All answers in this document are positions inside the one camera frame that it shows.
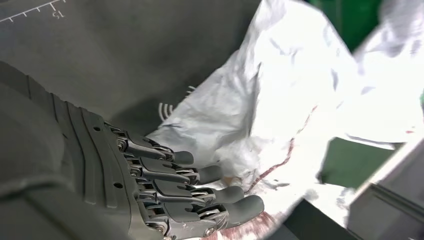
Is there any white plastic mailer bag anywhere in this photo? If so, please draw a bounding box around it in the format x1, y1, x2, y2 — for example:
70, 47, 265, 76
352, 0, 424, 147

